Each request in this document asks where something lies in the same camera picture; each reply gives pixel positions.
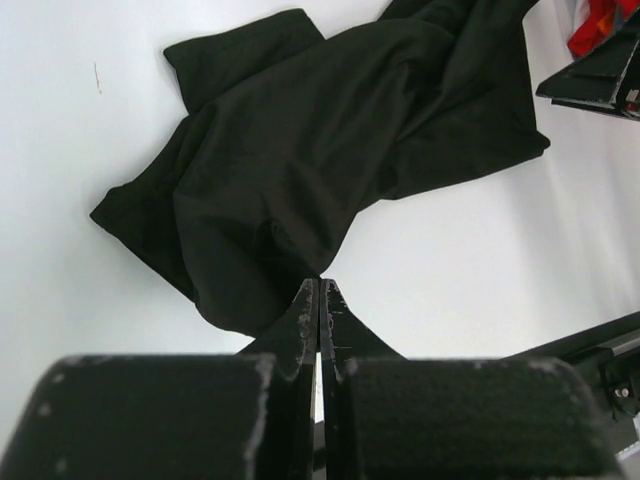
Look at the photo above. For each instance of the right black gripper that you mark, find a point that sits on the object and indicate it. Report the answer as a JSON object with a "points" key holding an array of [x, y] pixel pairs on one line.
{"points": [[605, 81]]}

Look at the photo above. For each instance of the red folded t shirt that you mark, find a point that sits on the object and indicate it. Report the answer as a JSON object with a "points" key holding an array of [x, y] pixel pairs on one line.
{"points": [[596, 20]]}

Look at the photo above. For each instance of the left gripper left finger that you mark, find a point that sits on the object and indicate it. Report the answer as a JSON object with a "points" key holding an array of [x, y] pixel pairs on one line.
{"points": [[244, 416]]}

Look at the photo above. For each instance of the black t shirt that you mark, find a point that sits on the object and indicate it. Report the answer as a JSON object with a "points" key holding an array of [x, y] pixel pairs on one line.
{"points": [[290, 134]]}

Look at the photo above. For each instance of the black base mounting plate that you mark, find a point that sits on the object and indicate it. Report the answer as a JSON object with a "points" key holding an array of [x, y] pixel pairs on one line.
{"points": [[607, 358]]}

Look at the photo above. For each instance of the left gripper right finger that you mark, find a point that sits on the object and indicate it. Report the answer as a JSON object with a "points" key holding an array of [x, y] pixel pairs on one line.
{"points": [[388, 417]]}

